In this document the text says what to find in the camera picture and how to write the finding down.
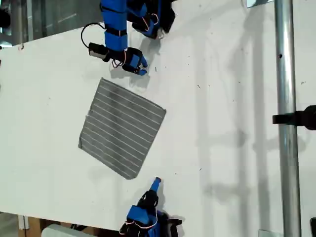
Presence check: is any grey white-striped towel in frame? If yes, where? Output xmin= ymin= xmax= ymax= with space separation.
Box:
xmin=78 ymin=77 xmax=167 ymax=180

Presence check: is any wooden table leg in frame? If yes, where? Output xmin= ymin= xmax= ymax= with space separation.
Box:
xmin=26 ymin=216 xmax=42 ymax=237

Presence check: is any black round background object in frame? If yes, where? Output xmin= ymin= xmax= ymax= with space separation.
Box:
xmin=0 ymin=8 xmax=11 ymax=29

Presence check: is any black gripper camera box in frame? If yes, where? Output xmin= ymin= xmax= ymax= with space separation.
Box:
xmin=167 ymin=216 xmax=184 ymax=237
xmin=88 ymin=42 xmax=111 ymax=63

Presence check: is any black camera cable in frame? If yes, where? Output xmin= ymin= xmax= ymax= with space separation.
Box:
xmin=80 ymin=22 xmax=107 ymax=48

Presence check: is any metal table bracket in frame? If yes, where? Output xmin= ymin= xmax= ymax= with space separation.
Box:
xmin=241 ymin=0 xmax=275 ymax=9

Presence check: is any steel post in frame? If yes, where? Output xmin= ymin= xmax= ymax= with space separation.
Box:
xmin=274 ymin=0 xmax=303 ymax=237

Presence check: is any black post clamp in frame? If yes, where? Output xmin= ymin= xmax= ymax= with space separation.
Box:
xmin=272 ymin=105 xmax=316 ymax=131

